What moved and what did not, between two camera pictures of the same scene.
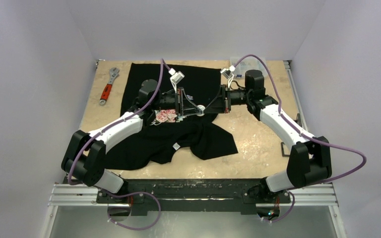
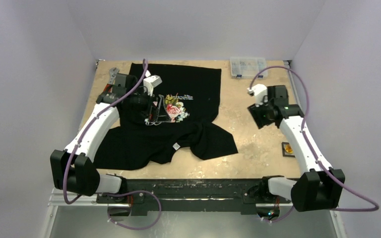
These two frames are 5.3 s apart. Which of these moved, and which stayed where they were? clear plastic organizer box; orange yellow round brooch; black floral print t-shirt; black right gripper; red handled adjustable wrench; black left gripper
Moved: orange yellow round brooch; black left gripper; black right gripper
Stayed: red handled adjustable wrench; clear plastic organizer box; black floral print t-shirt
